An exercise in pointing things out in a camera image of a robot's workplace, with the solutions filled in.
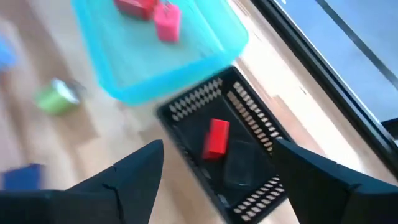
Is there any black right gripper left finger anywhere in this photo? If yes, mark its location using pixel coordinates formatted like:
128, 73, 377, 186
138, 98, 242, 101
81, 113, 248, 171
0, 139, 165, 224

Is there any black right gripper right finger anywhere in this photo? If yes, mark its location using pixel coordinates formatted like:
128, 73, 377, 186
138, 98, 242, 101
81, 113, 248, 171
273, 139, 398, 224

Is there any black adapter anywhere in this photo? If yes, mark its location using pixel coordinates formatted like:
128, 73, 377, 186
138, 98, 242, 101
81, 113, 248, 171
1, 163, 44, 191

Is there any red digital timer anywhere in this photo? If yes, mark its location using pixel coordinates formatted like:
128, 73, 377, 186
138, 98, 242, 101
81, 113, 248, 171
201, 118, 231, 161

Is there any small beige charger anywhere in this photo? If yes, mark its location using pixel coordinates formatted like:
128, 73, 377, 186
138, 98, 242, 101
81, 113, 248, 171
34, 77, 82, 116

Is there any pink USB wall charger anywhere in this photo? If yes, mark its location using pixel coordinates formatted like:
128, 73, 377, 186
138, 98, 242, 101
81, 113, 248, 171
154, 1, 182, 44

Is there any blue digital timer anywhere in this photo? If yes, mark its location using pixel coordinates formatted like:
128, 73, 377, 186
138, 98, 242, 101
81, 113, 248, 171
0, 37, 18, 74

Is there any red USB wall charger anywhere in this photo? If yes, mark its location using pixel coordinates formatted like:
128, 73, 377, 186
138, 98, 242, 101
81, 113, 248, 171
113, 0, 159, 21

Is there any black mesh basket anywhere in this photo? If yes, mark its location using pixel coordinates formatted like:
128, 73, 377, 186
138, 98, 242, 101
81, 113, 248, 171
156, 65, 295, 224

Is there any teal translucent plastic bin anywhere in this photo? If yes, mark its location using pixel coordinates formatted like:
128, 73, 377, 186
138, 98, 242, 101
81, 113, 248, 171
70, 0, 249, 106

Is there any black aluminium table frame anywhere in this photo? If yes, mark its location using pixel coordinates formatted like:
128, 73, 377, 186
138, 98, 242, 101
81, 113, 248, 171
250, 0, 398, 180

